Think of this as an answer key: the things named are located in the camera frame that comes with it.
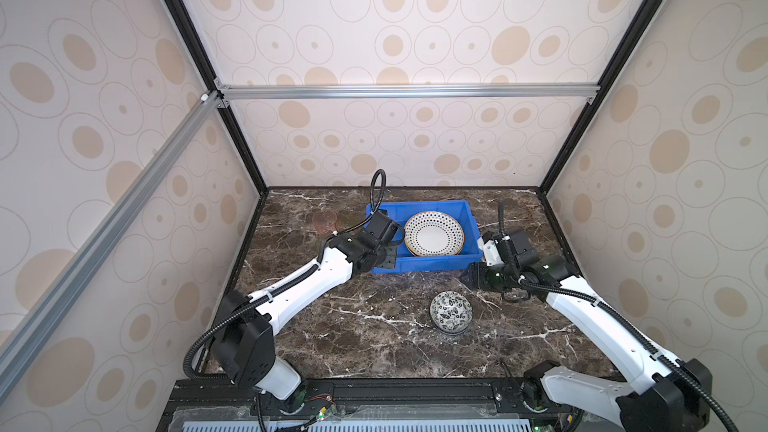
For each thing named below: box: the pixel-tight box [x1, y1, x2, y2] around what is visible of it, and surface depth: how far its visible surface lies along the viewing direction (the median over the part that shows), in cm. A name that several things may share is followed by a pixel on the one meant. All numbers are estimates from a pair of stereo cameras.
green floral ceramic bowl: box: [430, 290, 474, 334], surface depth 85 cm
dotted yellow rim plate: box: [404, 211, 465, 257], surface depth 105 cm
